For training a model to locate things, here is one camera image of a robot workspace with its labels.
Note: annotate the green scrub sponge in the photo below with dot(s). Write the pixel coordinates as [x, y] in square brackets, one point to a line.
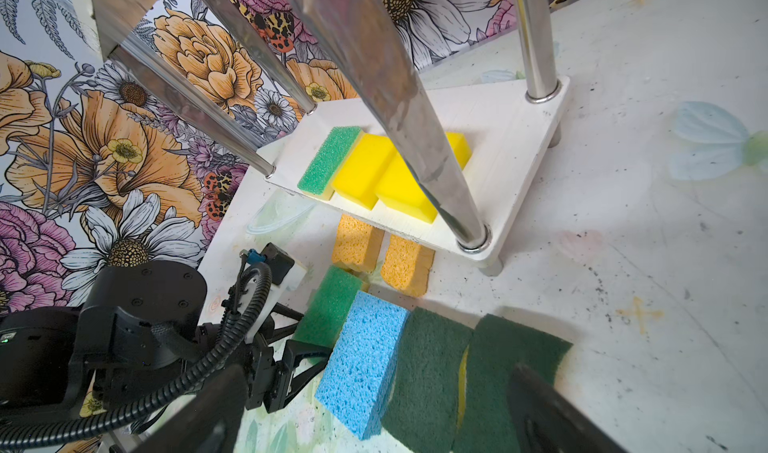
[328, 309]
[317, 180]

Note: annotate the orange cellulose sponge right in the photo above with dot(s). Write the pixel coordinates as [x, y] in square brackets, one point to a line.
[407, 266]

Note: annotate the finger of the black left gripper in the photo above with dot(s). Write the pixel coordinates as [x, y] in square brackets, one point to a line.
[301, 362]
[281, 323]

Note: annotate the white two-tier shelf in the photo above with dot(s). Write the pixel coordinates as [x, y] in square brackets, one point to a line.
[473, 150]

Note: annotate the blue cellulose sponge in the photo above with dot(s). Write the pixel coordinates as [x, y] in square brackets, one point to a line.
[355, 384]

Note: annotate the orange cellulose sponge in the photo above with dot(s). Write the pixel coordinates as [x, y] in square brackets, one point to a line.
[407, 266]
[357, 245]

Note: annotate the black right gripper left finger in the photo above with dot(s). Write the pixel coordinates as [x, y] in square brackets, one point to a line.
[210, 422]

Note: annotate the yellow sponge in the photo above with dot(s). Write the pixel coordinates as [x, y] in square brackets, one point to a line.
[364, 167]
[399, 190]

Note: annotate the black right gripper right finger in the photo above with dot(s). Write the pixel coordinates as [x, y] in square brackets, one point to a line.
[545, 421]

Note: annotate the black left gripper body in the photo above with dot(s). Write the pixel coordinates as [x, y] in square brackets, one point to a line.
[266, 382]

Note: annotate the dark green scouring sponge left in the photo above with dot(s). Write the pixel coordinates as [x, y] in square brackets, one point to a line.
[422, 413]

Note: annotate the orange cellulose sponge left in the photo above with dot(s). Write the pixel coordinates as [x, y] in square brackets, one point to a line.
[357, 245]

